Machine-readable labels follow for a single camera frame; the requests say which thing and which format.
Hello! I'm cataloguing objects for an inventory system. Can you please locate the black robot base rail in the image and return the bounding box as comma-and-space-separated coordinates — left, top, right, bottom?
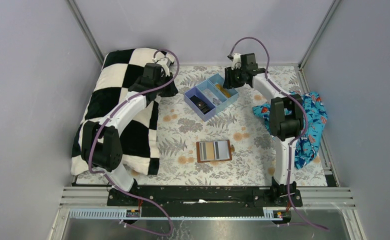
107, 185, 289, 217

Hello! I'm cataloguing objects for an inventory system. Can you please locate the orange credit card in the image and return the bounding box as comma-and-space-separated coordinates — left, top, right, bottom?
215, 83, 232, 98

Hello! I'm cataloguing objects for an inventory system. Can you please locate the white slotted cable duct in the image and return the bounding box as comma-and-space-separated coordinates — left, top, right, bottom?
69, 208, 283, 223

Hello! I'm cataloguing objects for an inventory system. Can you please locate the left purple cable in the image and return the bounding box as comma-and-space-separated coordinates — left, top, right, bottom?
87, 48, 181, 237

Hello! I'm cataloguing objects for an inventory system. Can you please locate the brown leather card holder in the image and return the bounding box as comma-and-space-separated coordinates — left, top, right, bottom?
196, 139, 233, 163

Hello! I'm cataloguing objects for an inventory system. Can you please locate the blue compartment organizer box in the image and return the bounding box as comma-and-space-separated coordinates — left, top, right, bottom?
184, 73, 239, 122

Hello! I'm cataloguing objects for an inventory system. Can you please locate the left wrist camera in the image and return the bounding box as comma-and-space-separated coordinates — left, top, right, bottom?
152, 56, 172, 77

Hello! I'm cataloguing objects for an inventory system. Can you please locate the black white checkered pillow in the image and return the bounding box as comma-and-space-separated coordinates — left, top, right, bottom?
70, 47, 176, 176

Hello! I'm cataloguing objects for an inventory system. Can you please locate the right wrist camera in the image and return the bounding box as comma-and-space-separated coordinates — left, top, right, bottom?
227, 53, 242, 70

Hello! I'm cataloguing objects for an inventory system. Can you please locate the purple cable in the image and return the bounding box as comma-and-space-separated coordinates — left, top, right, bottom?
87, 48, 181, 237
229, 36, 330, 232

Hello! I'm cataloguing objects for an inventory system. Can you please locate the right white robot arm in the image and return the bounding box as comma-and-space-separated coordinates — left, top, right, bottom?
223, 53, 304, 200

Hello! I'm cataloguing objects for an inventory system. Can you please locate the blue patterned cloth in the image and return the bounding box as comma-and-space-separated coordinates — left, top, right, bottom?
251, 92, 328, 170

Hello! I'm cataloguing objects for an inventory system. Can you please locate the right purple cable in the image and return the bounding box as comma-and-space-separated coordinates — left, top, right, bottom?
229, 36, 330, 232

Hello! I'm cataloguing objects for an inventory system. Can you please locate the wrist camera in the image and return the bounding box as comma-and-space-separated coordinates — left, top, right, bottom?
227, 53, 242, 70
152, 56, 172, 77

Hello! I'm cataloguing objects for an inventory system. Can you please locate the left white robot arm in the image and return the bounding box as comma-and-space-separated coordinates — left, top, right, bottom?
81, 59, 176, 192

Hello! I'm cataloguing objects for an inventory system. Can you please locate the floral table mat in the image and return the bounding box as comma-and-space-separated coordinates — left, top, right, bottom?
76, 65, 325, 187

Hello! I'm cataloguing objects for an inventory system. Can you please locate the silver grey credit card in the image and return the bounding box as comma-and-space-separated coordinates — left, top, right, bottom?
214, 140, 230, 160

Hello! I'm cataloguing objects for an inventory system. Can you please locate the black item in box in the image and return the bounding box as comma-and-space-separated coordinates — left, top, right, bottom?
190, 95, 211, 115

